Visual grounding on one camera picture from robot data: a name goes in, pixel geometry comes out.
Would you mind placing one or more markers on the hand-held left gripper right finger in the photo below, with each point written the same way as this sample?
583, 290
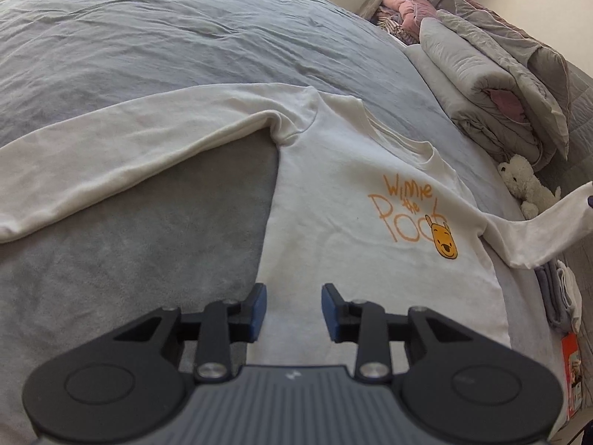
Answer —
330, 315

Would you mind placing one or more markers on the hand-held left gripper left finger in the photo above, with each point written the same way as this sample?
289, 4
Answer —
259, 315

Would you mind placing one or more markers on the white long-sleeve shirt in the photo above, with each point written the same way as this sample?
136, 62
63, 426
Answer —
333, 185

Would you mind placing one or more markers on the folded white clothes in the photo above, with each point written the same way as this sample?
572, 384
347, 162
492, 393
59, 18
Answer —
570, 292

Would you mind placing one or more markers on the pink clothes pile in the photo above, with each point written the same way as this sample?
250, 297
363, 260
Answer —
407, 9

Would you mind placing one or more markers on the white plush toy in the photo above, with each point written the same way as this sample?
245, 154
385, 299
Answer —
526, 185

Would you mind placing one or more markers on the grey quilted headboard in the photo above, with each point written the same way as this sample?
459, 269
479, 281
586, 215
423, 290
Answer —
579, 116

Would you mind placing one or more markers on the folded grey quilt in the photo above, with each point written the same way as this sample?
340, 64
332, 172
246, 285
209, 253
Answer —
468, 74

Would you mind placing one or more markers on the grey bed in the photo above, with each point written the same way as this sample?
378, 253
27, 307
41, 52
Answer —
162, 41

